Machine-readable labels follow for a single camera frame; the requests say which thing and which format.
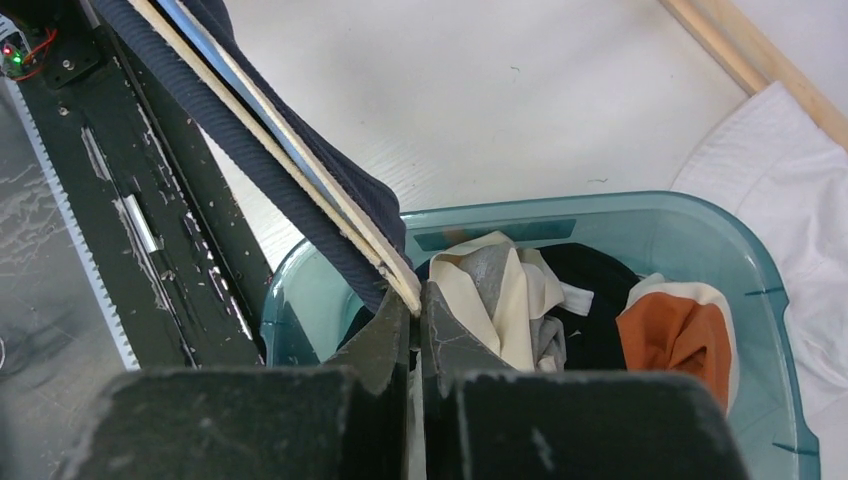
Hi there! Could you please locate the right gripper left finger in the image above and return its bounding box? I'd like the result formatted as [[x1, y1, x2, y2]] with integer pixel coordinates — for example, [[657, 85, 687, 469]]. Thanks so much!
[[325, 290, 411, 479]]

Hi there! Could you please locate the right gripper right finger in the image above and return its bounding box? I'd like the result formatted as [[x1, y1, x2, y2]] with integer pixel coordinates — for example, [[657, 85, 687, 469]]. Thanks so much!
[[420, 282, 510, 479]]

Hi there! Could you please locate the grey underwear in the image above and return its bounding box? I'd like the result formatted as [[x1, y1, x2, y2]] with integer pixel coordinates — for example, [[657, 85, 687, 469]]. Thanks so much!
[[405, 230, 596, 480]]

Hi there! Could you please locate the navy cream-band underwear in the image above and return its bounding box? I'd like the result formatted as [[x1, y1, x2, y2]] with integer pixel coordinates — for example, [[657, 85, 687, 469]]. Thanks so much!
[[93, 1, 422, 316]]

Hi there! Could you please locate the brown orange underwear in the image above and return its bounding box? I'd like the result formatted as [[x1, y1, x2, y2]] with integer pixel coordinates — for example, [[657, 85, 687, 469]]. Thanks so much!
[[616, 273, 740, 412]]

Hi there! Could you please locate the light blue hanger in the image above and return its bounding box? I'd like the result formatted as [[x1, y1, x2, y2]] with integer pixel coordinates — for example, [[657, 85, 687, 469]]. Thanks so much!
[[155, 1, 350, 222]]

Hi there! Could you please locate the teal plastic tub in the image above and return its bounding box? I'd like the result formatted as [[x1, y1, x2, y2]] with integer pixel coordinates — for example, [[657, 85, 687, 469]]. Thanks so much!
[[260, 191, 821, 479]]

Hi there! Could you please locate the black garment in tub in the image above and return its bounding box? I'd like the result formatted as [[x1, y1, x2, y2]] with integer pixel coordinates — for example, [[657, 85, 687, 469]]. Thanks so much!
[[539, 243, 639, 370]]

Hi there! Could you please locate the white cloth on table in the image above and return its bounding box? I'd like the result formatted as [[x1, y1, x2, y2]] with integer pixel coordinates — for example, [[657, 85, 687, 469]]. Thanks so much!
[[671, 83, 847, 479]]

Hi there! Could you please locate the wooden clothes rack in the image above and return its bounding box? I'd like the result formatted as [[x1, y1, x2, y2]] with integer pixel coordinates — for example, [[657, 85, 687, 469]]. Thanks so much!
[[661, 0, 847, 147]]

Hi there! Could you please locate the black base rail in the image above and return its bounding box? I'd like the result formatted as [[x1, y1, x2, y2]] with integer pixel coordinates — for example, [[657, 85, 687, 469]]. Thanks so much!
[[1, 1, 270, 368]]

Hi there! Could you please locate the white cable duct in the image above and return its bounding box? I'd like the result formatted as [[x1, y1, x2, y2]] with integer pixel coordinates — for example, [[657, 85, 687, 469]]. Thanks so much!
[[3, 78, 140, 371]]

